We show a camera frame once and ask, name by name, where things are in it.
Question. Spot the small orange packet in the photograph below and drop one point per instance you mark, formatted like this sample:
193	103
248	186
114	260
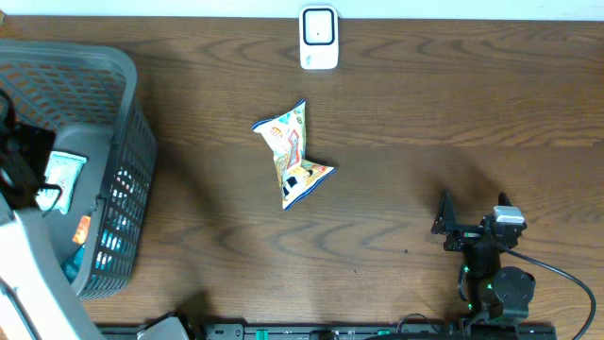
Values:
82	230

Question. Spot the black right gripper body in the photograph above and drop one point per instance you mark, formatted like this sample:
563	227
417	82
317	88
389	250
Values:
465	235

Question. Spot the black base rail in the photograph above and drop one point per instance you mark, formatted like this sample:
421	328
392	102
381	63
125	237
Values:
377	332

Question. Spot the light blue tissue pack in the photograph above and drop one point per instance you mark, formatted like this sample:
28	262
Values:
60	176

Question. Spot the grey plastic basket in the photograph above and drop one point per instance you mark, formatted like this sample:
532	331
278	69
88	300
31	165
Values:
86	95

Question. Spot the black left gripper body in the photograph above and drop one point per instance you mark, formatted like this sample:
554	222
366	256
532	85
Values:
22	139

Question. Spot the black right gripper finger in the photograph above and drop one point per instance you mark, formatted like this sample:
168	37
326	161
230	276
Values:
445	219
503	200

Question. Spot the yellow snack bag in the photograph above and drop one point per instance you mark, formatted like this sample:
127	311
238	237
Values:
285	134

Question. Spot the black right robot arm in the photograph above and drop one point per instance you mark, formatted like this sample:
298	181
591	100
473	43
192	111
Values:
497	295

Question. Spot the teal mouthwash bottle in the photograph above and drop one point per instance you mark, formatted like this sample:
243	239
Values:
71	266

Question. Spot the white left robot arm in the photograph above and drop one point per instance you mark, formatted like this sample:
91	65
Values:
37	301

